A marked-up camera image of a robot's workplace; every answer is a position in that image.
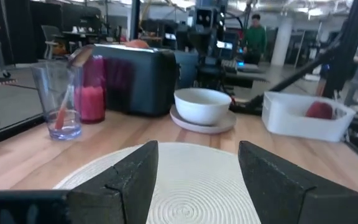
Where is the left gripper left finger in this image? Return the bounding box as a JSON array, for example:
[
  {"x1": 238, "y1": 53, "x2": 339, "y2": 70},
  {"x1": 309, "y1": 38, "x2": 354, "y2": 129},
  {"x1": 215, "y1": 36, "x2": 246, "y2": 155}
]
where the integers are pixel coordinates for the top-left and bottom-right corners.
[{"x1": 67, "y1": 140, "x2": 160, "y2": 224}]

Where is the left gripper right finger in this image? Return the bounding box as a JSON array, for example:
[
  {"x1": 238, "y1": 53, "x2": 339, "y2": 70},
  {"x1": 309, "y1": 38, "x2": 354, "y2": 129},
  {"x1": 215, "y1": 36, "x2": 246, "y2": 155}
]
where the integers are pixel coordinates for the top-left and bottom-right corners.
[{"x1": 237, "y1": 140, "x2": 358, "y2": 224}]

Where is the orange toast slice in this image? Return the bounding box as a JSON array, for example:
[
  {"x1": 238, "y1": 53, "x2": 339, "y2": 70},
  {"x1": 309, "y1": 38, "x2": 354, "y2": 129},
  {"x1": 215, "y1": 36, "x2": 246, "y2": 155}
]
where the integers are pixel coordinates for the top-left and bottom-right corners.
[{"x1": 124, "y1": 39, "x2": 150, "y2": 50}]

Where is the white woven round placemat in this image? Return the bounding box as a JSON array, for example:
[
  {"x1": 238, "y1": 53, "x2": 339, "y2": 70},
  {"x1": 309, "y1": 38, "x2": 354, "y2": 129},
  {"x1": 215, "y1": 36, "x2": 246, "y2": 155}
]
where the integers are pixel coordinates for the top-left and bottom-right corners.
[{"x1": 53, "y1": 142, "x2": 262, "y2": 224}]

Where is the white ceramic bowl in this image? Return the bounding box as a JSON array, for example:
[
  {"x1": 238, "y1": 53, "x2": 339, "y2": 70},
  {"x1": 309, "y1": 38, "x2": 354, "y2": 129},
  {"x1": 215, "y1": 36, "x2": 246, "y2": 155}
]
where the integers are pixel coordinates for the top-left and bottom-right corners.
[{"x1": 173, "y1": 87, "x2": 233, "y2": 126}]

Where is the black toaster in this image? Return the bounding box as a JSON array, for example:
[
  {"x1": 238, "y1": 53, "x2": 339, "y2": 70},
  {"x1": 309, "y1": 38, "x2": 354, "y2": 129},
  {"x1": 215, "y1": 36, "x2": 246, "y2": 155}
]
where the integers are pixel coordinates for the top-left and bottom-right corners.
[{"x1": 92, "y1": 43, "x2": 178, "y2": 118}]

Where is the beige ceramic plate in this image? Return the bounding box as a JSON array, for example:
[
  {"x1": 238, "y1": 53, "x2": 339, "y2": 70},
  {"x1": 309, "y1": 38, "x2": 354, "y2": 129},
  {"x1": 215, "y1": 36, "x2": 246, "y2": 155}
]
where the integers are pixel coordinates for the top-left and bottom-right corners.
[{"x1": 169, "y1": 105, "x2": 238, "y2": 135}]

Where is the pink faceted tumbler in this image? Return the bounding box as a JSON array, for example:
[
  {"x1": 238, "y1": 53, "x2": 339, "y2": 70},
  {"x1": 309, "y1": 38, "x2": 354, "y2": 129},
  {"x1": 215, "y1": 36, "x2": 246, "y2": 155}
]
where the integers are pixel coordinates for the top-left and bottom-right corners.
[{"x1": 73, "y1": 54, "x2": 108, "y2": 124}]

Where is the dark grey-blue box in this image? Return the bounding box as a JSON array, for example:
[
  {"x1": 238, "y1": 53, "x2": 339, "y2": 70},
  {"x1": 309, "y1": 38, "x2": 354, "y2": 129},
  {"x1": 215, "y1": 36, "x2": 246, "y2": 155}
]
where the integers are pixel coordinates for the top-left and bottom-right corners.
[{"x1": 174, "y1": 50, "x2": 200, "y2": 90}]

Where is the person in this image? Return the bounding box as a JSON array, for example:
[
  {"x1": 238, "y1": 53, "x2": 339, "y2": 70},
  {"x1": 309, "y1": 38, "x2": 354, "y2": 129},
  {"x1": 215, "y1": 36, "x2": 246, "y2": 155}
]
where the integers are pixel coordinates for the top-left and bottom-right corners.
[{"x1": 242, "y1": 13, "x2": 268, "y2": 66}]

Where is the white plastic bin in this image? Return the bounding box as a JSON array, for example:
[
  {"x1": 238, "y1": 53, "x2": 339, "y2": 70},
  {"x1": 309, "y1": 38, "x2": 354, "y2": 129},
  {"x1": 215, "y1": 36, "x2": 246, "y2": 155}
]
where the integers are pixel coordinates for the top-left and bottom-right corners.
[{"x1": 261, "y1": 90, "x2": 357, "y2": 143}]

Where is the red apple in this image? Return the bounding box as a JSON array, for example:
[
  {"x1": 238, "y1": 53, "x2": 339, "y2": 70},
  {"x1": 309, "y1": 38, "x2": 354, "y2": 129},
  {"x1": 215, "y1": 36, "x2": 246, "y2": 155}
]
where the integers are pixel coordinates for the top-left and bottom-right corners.
[{"x1": 305, "y1": 101, "x2": 334, "y2": 120}]

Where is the clear drinking glass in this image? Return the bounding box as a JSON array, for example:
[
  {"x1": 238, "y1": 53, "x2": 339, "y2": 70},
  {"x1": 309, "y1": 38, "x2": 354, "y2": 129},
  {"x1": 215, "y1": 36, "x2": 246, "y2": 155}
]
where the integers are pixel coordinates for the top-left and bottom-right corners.
[{"x1": 30, "y1": 60, "x2": 84, "y2": 141}]

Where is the grey office chair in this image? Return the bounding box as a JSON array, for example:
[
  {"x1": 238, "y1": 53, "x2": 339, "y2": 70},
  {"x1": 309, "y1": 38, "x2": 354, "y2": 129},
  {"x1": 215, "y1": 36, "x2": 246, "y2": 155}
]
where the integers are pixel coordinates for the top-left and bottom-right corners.
[{"x1": 40, "y1": 24, "x2": 71, "y2": 60}]

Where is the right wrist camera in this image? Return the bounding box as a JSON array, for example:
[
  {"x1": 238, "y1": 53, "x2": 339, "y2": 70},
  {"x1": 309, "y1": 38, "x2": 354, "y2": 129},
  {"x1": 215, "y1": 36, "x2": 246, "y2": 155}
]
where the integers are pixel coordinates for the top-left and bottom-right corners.
[{"x1": 195, "y1": 7, "x2": 214, "y2": 28}]

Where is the black frame post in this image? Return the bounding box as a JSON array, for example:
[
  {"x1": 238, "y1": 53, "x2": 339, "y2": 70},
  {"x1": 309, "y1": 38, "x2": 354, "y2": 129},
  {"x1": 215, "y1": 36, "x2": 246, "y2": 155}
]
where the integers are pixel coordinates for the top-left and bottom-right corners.
[
  {"x1": 129, "y1": 0, "x2": 142, "y2": 41},
  {"x1": 323, "y1": 0, "x2": 358, "y2": 99}
]

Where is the black diagonal frame brace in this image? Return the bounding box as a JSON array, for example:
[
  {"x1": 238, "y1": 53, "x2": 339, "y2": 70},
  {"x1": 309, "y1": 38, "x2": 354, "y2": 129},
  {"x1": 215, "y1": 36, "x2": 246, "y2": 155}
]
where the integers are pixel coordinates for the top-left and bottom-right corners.
[{"x1": 228, "y1": 39, "x2": 345, "y2": 115}]

